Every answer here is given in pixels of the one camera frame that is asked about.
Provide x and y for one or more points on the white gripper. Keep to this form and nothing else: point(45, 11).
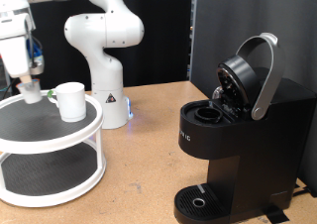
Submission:
point(13, 57)

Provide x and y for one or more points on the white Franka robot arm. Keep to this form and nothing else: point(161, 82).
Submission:
point(105, 68)

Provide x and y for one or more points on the black Keurig coffee machine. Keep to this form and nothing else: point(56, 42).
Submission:
point(264, 151)

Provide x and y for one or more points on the white mug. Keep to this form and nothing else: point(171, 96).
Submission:
point(71, 101)

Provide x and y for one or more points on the white two-tier turntable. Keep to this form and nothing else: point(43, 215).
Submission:
point(49, 141)

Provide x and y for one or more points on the black curtain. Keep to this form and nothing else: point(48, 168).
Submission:
point(165, 35)

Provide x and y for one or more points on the black square lid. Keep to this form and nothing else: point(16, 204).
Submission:
point(231, 12)

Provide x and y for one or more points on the black tape strip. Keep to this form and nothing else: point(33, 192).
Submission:
point(275, 214)

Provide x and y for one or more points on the grey metal frame post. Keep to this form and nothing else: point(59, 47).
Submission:
point(192, 35)

